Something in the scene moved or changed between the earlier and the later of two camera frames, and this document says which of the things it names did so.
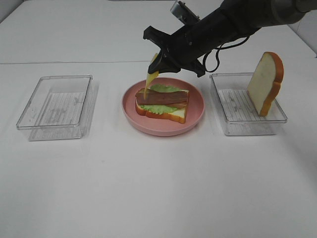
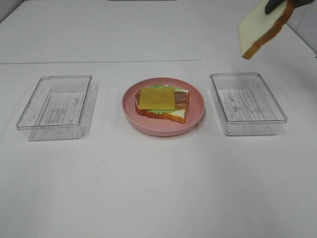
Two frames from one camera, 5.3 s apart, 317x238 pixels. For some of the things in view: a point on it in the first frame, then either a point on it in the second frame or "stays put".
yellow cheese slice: (150, 78) to (157, 98)
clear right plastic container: (238, 112) stays put
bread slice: (264, 85) to (258, 26)
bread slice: (179, 115) stays put
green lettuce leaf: (159, 109) stays put
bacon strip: (181, 105) stays put
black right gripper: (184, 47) to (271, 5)
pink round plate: (159, 127) stays put
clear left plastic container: (60, 108) stays put
